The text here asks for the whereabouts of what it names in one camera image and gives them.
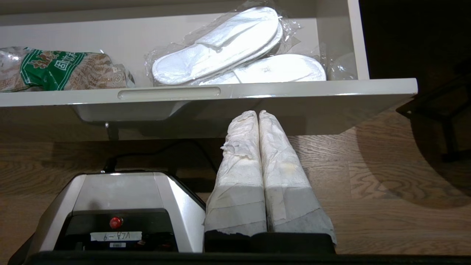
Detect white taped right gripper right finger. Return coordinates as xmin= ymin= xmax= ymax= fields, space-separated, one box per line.
xmin=250 ymin=110 xmax=337 ymax=254

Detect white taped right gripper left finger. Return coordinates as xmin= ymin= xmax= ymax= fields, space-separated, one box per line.
xmin=203 ymin=110 xmax=268 ymax=254

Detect beige cabinet drawer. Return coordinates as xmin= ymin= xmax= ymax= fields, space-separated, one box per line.
xmin=0 ymin=0 xmax=418 ymax=135

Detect silver black robot base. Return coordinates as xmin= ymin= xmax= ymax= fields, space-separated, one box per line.
xmin=9 ymin=170 xmax=206 ymax=262

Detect white disposable slipper in plastic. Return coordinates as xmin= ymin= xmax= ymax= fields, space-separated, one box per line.
xmin=152 ymin=6 xmax=284 ymax=86
xmin=198 ymin=54 xmax=327 ymax=86

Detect white handwritten label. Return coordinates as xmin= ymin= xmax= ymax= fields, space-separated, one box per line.
xmin=90 ymin=231 xmax=143 ymax=242

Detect black metal stand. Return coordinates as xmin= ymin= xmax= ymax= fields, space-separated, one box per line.
xmin=396 ymin=59 xmax=471 ymax=163

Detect beige glossy cabinet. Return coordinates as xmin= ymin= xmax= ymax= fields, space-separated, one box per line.
xmin=0 ymin=107 xmax=306 ymax=148

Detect green printed snack bag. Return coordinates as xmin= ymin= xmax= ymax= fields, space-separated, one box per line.
xmin=0 ymin=46 xmax=135 ymax=93

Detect black base power cable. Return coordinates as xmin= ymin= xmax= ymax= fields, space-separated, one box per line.
xmin=102 ymin=139 xmax=219 ymax=176

